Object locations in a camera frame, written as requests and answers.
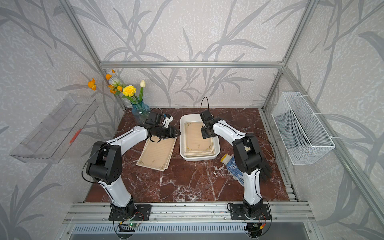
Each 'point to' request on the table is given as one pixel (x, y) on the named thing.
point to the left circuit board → (128, 227)
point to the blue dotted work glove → (232, 169)
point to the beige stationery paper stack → (195, 145)
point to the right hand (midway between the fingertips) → (207, 132)
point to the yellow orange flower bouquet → (127, 92)
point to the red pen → (74, 137)
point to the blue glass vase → (140, 111)
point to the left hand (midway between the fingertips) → (177, 133)
